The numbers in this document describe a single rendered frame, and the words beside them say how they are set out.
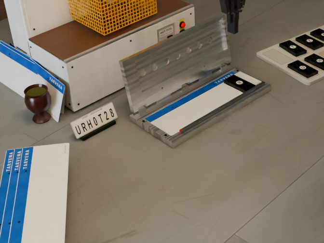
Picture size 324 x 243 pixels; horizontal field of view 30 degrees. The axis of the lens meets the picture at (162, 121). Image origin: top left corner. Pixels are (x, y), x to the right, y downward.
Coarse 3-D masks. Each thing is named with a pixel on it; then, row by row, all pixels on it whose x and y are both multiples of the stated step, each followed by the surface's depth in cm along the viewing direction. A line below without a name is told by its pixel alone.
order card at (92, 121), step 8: (112, 104) 192; (96, 112) 188; (104, 112) 190; (112, 112) 192; (80, 120) 185; (88, 120) 187; (96, 120) 188; (104, 120) 190; (112, 120) 192; (72, 128) 184; (80, 128) 185; (88, 128) 187; (96, 128) 189; (80, 136) 185
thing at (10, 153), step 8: (8, 152) 167; (8, 160) 164; (8, 168) 161; (8, 176) 158; (0, 184) 156; (8, 184) 156; (0, 192) 153; (0, 200) 151; (0, 208) 148; (0, 216) 146; (0, 224) 144
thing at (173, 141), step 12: (216, 72) 210; (228, 72) 209; (192, 84) 205; (204, 84) 204; (180, 96) 199; (252, 96) 197; (144, 108) 192; (156, 108) 194; (228, 108) 191; (132, 120) 192; (144, 120) 189; (204, 120) 187; (216, 120) 189; (156, 132) 184; (192, 132) 183; (168, 144) 181
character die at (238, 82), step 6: (228, 78) 204; (234, 78) 205; (240, 78) 204; (228, 84) 203; (234, 84) 201; (240, 84) 201; (246, 84) 201; (252, 84) 200; (240, 90) 199; (246, 90) 198
